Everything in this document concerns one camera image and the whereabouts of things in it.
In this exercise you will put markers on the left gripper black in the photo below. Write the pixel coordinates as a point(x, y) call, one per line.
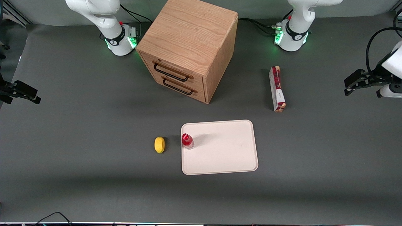
point(377, 76)

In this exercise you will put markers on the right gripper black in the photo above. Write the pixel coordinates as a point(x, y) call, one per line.
point(7, 90)

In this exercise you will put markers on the red tartan cookie box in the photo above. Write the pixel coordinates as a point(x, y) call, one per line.
point(278, 91)

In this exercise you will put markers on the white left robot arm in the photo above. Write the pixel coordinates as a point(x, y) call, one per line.
point(295, 34)

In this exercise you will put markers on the beige plastic tray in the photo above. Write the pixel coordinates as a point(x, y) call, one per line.
point(223, 147)

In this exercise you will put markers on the dark stand part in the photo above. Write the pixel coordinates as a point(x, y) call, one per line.
point(3, 47)

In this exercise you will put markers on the grey connector block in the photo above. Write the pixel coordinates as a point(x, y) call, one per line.
point(277, 28)

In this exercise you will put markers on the wooden drawer front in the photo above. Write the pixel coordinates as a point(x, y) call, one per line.
point(201, 95)
point(147, 61)

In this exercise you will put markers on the yellow lemon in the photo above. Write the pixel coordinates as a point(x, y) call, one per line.
point(159, 145)

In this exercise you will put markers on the small red-capped bottle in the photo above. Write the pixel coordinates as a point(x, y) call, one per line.
point(187, 140)

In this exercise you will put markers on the oak wooden drawer cabinet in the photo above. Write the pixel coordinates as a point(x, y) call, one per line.
point(188, 34)

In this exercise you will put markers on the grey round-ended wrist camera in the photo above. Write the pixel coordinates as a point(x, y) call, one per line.
point(391, 91)

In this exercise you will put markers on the dark metal frame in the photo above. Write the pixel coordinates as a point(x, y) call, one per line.
point(12, 12)

